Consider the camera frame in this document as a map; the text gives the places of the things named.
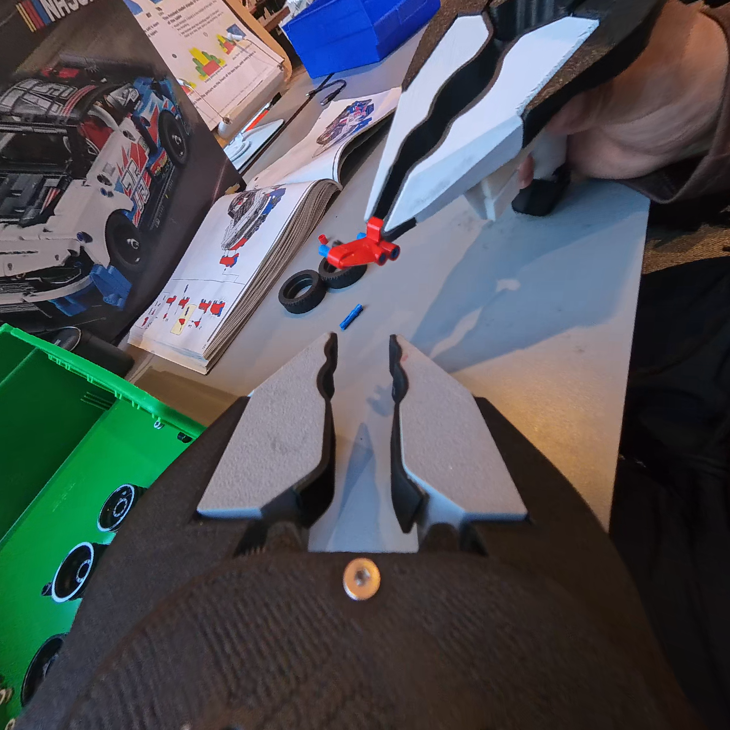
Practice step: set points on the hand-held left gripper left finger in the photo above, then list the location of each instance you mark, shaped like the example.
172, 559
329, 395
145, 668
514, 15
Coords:
268, 450

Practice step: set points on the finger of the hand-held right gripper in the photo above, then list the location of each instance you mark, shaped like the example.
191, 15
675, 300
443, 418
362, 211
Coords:
502, 114
422, 85

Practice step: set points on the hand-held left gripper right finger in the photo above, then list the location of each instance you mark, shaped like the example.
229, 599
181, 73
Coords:
456, 456

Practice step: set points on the red beam assembly blue pins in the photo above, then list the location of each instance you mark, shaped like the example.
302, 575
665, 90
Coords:
376, 231

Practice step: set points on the blue connector pin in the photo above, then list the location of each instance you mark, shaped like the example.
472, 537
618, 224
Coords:
352, 316

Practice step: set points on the person's right forearm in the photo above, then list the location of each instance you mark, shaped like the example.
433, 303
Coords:
718, 85

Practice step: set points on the grey desk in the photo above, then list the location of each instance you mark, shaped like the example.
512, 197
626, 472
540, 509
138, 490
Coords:
542, 313

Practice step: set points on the person's right hand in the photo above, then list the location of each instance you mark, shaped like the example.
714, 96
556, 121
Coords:
644, 114

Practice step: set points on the blue container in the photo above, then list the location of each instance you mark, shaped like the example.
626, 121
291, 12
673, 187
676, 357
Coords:
353, 28

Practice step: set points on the black rubber tyre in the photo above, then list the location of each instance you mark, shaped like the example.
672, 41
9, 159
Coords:
342, 279
311, 302

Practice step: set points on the black toy wheel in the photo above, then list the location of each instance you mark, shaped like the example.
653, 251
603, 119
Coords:
120, 507
74, 573
43, 670

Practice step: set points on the green plastic bin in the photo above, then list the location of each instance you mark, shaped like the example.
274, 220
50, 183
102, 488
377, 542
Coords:
74, 445

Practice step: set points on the black tumbler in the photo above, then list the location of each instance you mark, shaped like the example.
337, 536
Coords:
97, 351

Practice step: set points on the open instruction booklet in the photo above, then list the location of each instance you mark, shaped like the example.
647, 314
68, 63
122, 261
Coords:
256, 245

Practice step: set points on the toy car box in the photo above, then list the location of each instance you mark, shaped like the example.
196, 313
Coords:
85, 171

